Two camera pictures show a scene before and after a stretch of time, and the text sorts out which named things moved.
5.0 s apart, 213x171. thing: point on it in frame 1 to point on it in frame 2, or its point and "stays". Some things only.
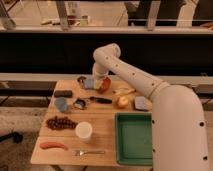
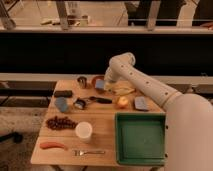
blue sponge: (88, 83) to (100, 83)
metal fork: (80, 153) stays
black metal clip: (79, 103) stays
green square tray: (134, 138) stays
